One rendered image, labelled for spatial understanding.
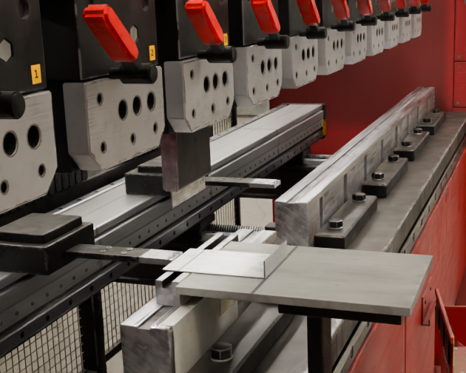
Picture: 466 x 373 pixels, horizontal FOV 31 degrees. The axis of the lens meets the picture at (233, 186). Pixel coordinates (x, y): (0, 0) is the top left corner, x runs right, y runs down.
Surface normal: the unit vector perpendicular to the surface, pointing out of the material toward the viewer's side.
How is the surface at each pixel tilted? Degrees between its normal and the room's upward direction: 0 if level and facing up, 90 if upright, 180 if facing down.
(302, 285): 0
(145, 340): 90
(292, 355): 0
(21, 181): 90
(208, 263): 0
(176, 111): 90
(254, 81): 90
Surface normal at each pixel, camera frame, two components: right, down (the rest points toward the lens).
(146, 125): 0.94, 0.04
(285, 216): -0.35, 0.22
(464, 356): -0.04, -0.97
